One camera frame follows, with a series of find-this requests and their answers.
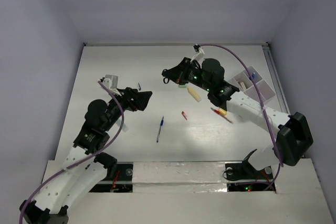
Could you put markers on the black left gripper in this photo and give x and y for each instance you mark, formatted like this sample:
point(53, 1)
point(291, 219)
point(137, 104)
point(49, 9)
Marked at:
point(135, 99)

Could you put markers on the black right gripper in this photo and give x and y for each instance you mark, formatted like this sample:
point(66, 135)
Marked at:
point(178, 74)

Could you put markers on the black handled scissors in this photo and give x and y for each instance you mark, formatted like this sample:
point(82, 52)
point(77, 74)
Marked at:
point(166, 80)

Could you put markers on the green highlighter pen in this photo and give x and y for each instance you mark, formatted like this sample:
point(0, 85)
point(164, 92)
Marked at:
point(124, 126)

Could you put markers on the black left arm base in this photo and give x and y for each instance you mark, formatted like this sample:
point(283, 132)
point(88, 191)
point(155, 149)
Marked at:
point(123, 175)

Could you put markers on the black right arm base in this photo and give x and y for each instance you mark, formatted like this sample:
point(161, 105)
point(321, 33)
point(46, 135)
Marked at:
point(245, 171)

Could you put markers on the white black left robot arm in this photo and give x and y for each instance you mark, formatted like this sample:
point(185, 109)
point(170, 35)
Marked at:
point(86, 163)

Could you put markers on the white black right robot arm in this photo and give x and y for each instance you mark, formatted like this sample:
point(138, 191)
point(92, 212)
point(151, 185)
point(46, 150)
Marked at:
point(292, 132)

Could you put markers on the yellow highlighter pen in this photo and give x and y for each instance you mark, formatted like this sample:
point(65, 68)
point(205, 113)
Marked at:
point(194, 94)

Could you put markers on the blue gel pen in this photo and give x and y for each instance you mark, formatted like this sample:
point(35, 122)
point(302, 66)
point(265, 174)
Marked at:
point(160, 129)

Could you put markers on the red gel pen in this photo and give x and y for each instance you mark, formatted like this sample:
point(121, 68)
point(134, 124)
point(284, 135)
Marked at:
point(225, 117)

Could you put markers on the yellow highlighter cap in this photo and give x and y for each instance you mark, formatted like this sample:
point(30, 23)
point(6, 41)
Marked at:
point(222, 111)

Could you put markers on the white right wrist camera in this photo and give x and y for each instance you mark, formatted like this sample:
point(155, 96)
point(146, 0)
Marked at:
point(199, 53)

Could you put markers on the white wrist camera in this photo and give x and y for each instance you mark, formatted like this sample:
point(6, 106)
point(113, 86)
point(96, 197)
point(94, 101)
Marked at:
point(110, 81)
point(199, 53)

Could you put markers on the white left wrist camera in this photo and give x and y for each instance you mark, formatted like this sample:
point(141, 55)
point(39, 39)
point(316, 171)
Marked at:
point(110, 81)

